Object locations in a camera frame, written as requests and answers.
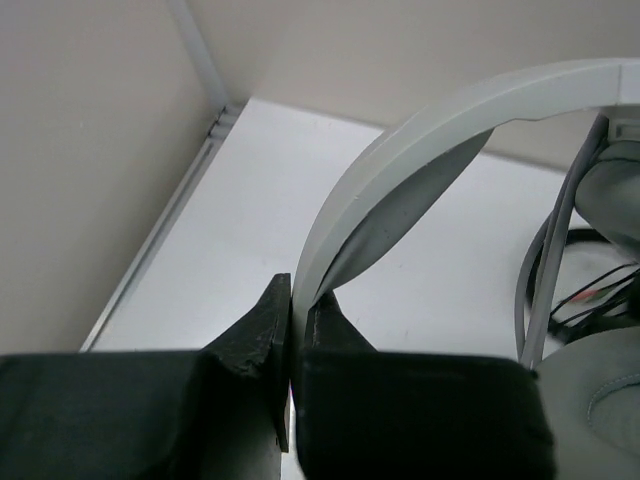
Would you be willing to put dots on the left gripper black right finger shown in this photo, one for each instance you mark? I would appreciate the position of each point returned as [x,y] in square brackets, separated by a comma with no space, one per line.
[362,413]

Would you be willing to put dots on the grey white over-ear headphones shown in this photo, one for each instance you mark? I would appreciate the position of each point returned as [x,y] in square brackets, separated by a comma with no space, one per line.
[588,386]

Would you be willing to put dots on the black headphones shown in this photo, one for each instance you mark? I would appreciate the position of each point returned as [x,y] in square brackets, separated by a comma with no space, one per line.
[598,288]

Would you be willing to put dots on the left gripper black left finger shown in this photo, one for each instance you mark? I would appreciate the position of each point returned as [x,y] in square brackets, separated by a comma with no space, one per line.
[219,412]

